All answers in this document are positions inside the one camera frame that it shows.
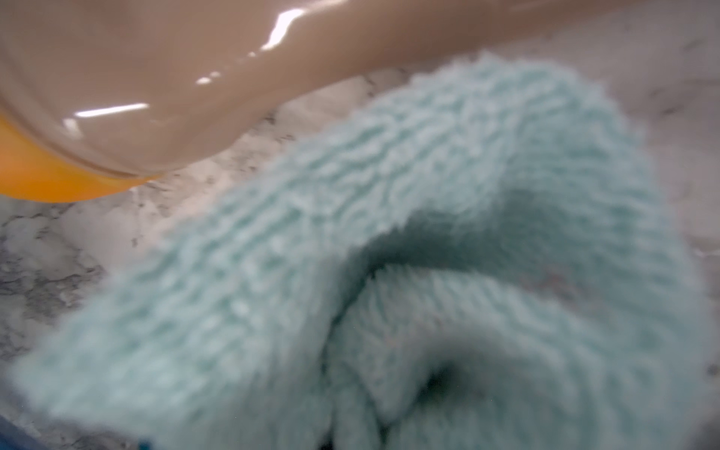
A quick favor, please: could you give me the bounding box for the mint green fluffy cloth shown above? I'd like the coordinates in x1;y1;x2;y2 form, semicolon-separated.
10;57;718;449

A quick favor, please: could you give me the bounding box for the beige rubber boot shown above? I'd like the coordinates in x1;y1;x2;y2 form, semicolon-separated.
1;0;615;203

